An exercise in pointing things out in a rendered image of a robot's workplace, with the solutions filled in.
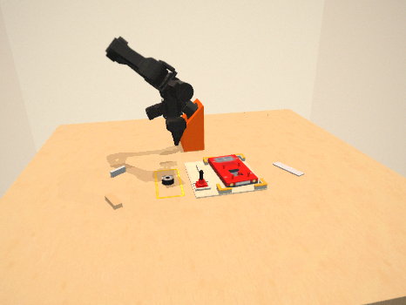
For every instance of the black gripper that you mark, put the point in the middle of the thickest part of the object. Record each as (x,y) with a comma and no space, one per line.
(174,122)

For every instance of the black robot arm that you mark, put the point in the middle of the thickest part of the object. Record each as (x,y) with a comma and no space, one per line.
(156,74)

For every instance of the white flat bar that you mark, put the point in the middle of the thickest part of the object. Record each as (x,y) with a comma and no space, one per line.
(288,168)

